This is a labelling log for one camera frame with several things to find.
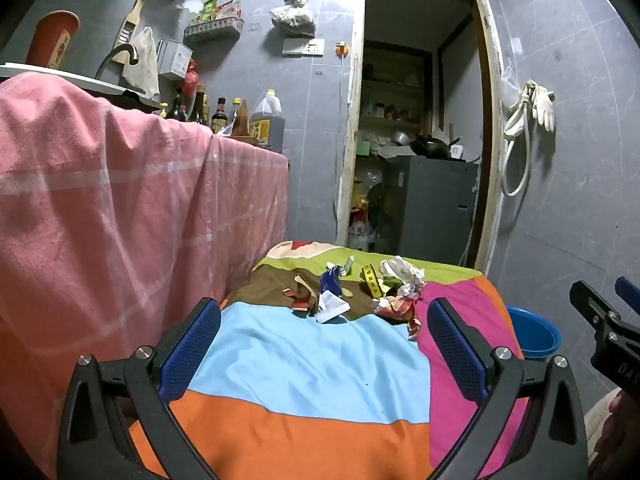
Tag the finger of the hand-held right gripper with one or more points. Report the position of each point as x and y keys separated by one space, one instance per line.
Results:
x=629 y=292
x=590 y=300

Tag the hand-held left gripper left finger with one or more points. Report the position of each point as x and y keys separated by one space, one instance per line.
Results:
x=192 y=347

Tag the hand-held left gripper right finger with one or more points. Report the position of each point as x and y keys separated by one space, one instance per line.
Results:
x=455 y=350

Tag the blue plastic bucket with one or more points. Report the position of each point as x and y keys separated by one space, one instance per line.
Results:
x=535 y=335

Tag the red wrapper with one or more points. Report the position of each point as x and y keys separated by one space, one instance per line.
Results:
x=395 y=307

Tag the yellow printed strip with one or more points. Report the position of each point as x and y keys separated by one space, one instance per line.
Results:
x=370 y=280

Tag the small brown red scrap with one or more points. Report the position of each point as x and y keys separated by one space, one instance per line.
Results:
x=289 y=293
x=302 y=306

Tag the green white wrapper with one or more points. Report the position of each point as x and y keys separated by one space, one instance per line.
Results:
x=344 y=265

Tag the blue wrapper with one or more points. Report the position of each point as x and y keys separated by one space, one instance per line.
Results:
x=330 y=282

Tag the person's right hand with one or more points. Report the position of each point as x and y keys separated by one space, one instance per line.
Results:
x=617 y=427

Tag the colourful patchwork blanket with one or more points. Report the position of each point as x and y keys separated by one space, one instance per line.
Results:
x=300 y=360

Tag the dark grey cabinet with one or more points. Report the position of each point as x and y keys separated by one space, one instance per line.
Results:
x=425 y=205

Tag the clear plastic bags on floor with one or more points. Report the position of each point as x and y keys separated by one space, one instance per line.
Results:
x=361 y=234

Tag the pink checked cloth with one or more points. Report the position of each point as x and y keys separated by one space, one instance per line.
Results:
x=100 y=210

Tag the yellow bag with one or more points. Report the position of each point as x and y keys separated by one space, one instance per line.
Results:
x=358 y=202

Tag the white rubber gloves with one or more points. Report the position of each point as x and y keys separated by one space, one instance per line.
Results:
x=542 y=105

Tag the black wok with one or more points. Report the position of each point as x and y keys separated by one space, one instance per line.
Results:
x=429 y=147

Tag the metal pot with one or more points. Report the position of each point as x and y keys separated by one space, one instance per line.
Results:
x=401 y=137

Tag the green box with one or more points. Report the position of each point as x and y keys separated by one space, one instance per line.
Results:
x=363 y=147

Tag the brown pyramid carton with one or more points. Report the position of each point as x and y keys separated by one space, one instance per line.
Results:
x=242 y=122

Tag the dark sauce bottle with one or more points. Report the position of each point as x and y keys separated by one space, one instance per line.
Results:
x=219 y=117
x=200 y=107
x=176 y=108

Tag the large cooking oil jug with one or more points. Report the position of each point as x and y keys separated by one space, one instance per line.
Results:
x=267 y=122

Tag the wooden storage shelves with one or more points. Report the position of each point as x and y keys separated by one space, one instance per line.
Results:
x=395 y=120

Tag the clear sauce bottle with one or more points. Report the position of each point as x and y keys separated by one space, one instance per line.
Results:
x=235 y=112

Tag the red hanging bag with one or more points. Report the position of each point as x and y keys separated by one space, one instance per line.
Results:
x=190 y=79

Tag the beige cloth bag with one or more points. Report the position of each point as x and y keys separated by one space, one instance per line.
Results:
x=142 y=62

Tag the white sink counter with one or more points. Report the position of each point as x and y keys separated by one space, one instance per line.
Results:
x=75 y=80

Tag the black faucet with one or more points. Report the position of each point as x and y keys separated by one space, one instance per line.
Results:
x=117 y=52

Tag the red paper cup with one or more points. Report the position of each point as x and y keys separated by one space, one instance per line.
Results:
x=52 y=40

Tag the row of seasoning packets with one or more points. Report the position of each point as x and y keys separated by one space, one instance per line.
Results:
x=220 y=10

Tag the bundle of white plastic bags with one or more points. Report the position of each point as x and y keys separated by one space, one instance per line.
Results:
x=292 y=12

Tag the wooden door frame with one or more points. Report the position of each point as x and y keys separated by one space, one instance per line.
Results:
x=492 y=135

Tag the grey plastic wall basket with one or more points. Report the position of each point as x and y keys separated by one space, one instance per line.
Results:
x=175 y=59

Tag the grey wall shelf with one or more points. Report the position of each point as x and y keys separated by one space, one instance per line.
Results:
x=212 y=31

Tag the white wall switch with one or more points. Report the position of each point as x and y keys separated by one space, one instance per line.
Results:
x=302 y=47

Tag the orange wall hook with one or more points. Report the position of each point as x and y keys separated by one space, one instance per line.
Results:
x=340 y=48

